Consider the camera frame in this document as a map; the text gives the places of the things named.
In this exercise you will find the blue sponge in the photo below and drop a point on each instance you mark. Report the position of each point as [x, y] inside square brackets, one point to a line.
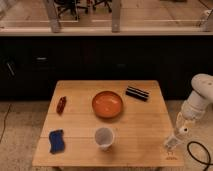
[56, 141]

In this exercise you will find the orange bowl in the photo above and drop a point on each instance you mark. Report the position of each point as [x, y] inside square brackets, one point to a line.
[107, 104]

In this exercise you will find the white cup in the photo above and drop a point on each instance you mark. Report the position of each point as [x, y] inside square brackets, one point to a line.
[104, 137]

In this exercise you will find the dark cabinet counter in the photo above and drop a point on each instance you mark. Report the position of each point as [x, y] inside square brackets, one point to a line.
[31, 65]

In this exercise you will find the wooden table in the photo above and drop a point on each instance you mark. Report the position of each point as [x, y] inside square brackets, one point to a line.
[140, 130]

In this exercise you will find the office chair base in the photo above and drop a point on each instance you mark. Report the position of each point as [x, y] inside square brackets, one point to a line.
[74, 5]

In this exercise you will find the black striped box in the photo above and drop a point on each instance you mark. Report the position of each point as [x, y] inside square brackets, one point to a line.
[137, 93]

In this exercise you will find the red toy figure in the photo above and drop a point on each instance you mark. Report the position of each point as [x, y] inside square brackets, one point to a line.
[61, 105]

